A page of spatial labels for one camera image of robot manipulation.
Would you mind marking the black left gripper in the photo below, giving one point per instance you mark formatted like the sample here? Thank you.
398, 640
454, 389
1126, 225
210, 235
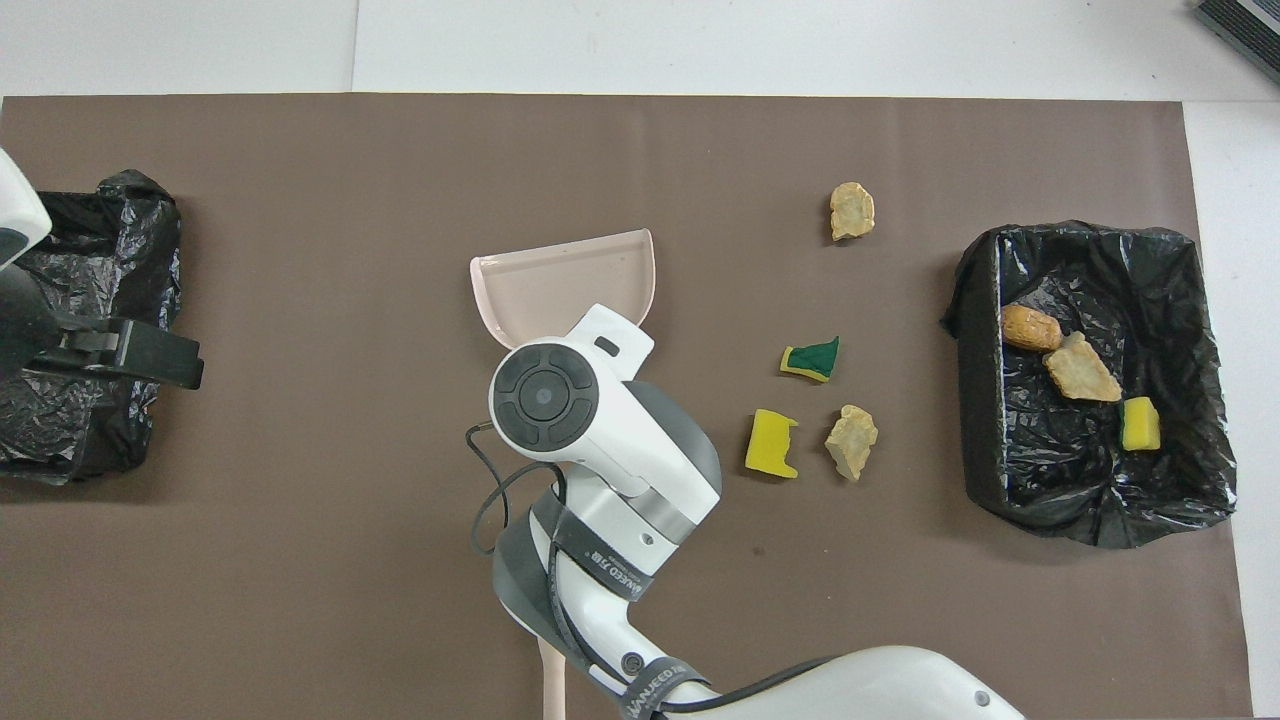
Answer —
25, 330

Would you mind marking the pink plastic dustpan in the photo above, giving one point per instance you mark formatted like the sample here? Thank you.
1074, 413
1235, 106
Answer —
560, 280

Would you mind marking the pink hand brush black bristles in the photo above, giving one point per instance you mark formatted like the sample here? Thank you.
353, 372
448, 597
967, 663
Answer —
553, 690

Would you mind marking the notched yellow sponge piece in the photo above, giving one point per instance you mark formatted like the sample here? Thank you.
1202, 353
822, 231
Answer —
768, 445

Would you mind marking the green and yellow sponge wedge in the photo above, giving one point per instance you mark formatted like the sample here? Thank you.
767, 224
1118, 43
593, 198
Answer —
815, 358

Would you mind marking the brown bread-like foam chunk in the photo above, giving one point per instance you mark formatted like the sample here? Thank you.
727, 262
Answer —
1030, 328

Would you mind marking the yellow sponge chunk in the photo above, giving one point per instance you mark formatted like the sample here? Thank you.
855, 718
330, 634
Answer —
1140, 425

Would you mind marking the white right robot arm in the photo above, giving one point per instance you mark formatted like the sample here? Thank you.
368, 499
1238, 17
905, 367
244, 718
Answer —
620, 440

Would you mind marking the black bag lined bin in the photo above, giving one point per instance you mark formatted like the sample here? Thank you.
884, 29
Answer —
100, 440
1060, 470

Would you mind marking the brown paper table mat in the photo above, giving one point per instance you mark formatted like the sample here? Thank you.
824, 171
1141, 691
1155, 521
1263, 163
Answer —
300, 250

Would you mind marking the dark vented device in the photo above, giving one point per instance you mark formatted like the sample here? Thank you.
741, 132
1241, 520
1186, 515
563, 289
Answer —
1250, 25

